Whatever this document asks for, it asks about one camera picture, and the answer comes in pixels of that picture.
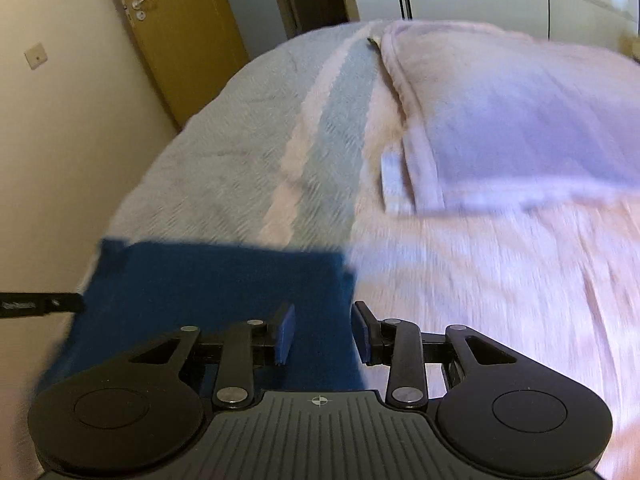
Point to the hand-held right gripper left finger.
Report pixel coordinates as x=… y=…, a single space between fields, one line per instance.
x=285 y=332

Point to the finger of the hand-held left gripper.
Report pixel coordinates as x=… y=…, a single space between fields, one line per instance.
x=40 y=304

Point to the wooden door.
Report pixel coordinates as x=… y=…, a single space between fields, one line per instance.
x=185 y=35

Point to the dark blue turtleneck sweater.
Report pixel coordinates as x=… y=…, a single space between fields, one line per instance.
x=200 y=290

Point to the pale herringbone bedspread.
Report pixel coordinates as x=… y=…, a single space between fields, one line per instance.
x=225 y=170

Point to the wall switch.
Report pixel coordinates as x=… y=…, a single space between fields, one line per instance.
x=36 y=56

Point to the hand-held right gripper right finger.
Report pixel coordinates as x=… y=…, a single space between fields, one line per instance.
x=360 y=335

